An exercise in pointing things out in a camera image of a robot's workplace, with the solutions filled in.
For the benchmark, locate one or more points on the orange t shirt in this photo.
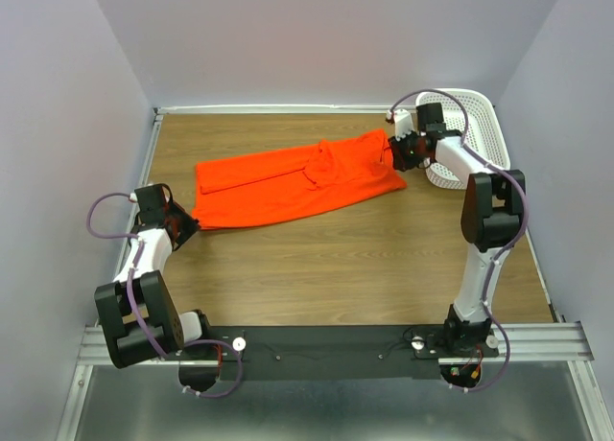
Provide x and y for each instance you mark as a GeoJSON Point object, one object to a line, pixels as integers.
{"type": "Point", "coordinates": [286, 185]}

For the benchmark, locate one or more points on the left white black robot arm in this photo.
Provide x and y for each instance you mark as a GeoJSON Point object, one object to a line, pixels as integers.
{"type": "Point", "coordinates": [136, 312]}

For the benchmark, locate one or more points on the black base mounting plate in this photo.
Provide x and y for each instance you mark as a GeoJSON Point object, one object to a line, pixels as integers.
{"type": "Point", "coordinates": [319, 353]}

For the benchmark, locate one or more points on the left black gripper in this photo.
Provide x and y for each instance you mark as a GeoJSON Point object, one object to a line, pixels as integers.
{"type": "Point", "coordinates": [191, 224]}

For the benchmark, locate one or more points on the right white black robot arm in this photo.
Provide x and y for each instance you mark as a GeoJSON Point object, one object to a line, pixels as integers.
{"type": "Point", "coordinates": [493, 218]}

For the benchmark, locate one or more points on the aluminium frame rail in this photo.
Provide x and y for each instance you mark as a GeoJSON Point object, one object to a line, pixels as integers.
{"type": "Point", "coordinates": [529, 342]}

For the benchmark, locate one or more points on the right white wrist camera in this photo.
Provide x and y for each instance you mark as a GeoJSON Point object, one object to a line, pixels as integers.
{"type": "Point", "coordinates": [402, 120]}

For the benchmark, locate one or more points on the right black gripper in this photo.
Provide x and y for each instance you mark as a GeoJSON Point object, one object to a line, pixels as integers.
{"type": "Point", "coordinates": [400, 162]}

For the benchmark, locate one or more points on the white perforated plastic basket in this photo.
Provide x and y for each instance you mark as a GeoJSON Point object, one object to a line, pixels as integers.
{"type": "Point", "coordinates": [484, 134]}

